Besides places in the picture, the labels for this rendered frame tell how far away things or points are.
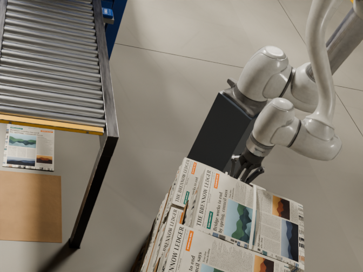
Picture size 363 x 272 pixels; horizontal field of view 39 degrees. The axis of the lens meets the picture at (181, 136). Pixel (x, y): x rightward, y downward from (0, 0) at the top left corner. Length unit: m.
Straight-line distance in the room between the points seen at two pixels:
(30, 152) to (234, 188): 1.64
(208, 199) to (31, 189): 1.46
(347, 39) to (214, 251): 0.92
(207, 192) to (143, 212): 1.33
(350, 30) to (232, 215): 0.78
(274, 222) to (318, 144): 0.29
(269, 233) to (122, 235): 1.31
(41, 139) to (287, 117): 1.88
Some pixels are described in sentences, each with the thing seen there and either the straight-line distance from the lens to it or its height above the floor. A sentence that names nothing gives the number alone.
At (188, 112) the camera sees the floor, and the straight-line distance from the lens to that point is 3.81.
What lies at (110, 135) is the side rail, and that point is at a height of 0.80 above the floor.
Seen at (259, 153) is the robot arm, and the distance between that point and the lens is 1.75.
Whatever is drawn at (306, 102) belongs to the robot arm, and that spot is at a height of 1.15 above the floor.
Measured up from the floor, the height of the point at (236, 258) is 1.07.
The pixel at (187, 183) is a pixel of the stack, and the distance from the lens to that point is 2.03.
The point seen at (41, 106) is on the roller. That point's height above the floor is 0.79.
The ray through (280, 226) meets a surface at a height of 1.06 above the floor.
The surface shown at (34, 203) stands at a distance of 2.87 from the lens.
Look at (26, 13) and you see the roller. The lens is 2.78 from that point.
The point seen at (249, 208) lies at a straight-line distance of 1.73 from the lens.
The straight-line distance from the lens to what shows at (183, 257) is 1.48.
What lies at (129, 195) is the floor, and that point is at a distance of 3.04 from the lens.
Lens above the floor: 2.20
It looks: 38 degrees down
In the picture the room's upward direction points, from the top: 25 degrees clockwise
